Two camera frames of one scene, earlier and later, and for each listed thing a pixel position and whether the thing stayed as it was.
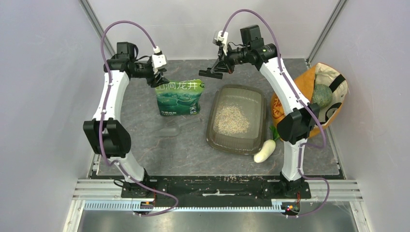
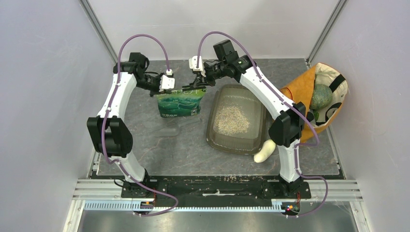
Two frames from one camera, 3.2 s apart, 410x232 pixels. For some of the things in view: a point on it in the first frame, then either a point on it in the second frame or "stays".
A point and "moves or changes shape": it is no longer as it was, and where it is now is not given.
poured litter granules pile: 230,120 stays
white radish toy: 268,148 stays
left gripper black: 159,80 to 157,92
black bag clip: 208,73 moves or changes shape
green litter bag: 180,97 stays
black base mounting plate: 216,191 stays
